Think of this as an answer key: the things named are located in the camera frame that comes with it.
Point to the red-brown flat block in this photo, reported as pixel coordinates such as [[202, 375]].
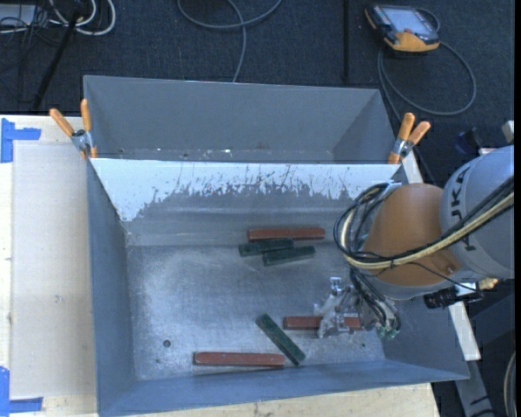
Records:
[[299, 322], [286, 233], [239, 359]]

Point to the black cylinder on white bracket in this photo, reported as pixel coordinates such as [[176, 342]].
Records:
[[443, 298]]

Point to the dark green flat block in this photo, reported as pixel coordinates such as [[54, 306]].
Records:
[[288, 255], [281, 340], [262, 247]]

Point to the grey metal bin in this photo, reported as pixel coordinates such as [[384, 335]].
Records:
[[226, 293]]

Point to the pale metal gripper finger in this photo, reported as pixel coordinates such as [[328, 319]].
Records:
[[332, 326], [335, 288]]

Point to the pale wood flat board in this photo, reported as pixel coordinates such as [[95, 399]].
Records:
[[52, 267]]

